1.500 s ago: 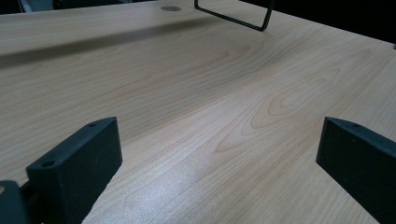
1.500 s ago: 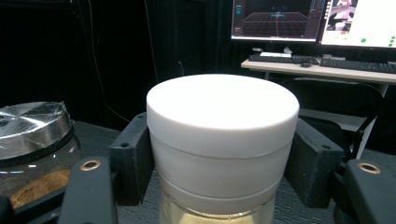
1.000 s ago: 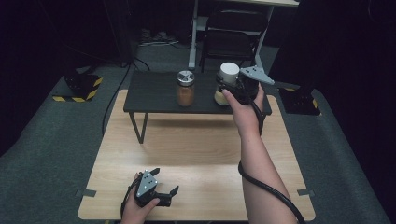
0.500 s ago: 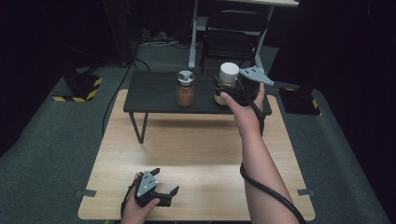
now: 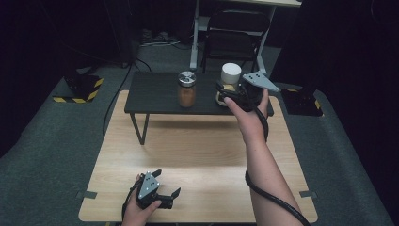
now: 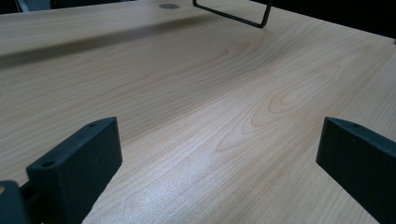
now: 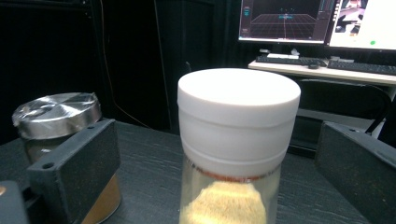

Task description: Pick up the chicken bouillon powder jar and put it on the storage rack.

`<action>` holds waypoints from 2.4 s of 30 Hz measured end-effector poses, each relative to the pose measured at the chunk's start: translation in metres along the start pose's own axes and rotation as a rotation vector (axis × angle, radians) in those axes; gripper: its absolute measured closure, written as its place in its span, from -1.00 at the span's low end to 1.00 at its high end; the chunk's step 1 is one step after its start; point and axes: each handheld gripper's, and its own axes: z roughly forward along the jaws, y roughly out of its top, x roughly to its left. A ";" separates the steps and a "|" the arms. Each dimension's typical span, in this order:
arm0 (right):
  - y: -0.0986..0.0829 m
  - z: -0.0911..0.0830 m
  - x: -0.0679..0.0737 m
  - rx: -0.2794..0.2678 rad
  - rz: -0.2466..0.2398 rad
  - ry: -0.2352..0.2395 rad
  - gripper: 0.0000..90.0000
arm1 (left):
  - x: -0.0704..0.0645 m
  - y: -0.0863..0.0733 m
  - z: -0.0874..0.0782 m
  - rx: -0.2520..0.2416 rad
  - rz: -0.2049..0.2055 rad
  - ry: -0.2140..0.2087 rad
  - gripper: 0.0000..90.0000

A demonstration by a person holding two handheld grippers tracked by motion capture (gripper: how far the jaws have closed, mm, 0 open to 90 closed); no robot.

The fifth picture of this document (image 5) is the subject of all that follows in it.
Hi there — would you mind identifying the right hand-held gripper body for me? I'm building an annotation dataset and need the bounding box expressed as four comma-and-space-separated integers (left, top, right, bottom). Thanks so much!
238, 71, 280, 113

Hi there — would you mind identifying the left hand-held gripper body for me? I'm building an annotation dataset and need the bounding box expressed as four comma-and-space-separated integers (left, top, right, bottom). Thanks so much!
136, 171, 174, 211

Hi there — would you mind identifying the glass jar with white lid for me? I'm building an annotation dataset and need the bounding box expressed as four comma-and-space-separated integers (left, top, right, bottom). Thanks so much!
215, 62, 243, 107

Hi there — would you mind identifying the glass jar with silver lid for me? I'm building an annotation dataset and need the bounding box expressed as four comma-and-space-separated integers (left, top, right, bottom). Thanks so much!
177, 71, 198, 108

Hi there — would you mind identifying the black raised shelf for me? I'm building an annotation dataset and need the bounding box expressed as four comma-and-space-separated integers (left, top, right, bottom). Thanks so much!
123, 71, 275, 146

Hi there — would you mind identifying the person's left hand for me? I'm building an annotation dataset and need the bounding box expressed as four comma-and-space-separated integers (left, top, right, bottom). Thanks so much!
121, 174, 163, 226

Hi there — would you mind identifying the person's right hand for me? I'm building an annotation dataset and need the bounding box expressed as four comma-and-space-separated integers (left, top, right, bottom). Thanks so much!
223, 89, 271, 146

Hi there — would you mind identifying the black stand base striped tape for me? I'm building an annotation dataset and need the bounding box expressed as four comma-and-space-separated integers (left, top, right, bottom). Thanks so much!
52, 73, 104, 105
279, 88, 324, 118

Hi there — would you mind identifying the black folding chair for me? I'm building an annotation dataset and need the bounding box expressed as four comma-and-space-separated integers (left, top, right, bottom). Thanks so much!
200, 10, 271, 75

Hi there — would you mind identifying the grey tape strip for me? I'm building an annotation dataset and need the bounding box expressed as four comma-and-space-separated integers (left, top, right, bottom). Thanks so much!
298, 189, 318, 200
75, 190, 98, 201

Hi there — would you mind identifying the power strip with plugs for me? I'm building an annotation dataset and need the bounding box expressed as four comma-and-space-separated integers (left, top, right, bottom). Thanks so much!
139, 28, 182, 48

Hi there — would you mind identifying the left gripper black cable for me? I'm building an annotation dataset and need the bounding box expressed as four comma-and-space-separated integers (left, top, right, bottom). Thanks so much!
121, 181, 142, 221

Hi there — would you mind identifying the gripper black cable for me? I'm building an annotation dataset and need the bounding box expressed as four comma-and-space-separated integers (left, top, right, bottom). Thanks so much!
244, 106, 312, 226
121, 181, 142, 221

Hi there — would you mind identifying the white desk frame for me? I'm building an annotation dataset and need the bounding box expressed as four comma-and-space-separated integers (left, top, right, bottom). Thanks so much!
189, 0, 304, 77

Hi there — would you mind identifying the black floor cable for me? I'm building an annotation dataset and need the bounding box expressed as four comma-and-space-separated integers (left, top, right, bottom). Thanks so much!
102, 57, 152, 137

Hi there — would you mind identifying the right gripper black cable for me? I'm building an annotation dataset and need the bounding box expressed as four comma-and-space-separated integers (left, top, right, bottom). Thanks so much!
244, 106, 312, 226

